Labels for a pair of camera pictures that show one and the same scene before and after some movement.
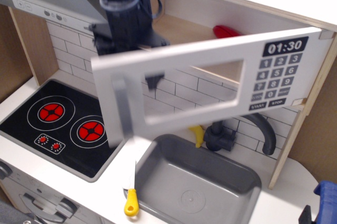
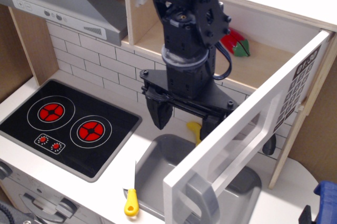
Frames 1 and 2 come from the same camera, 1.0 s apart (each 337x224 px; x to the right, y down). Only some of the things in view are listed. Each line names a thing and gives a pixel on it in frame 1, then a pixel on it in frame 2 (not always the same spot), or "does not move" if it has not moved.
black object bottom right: [305, 217] does not move
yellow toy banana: [199, 132] does not move
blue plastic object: [327, 191] does not move
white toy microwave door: [277, 70] -> [200, 189]
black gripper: [128, 30] -> [192, 89]
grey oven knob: [5, 170] does not move
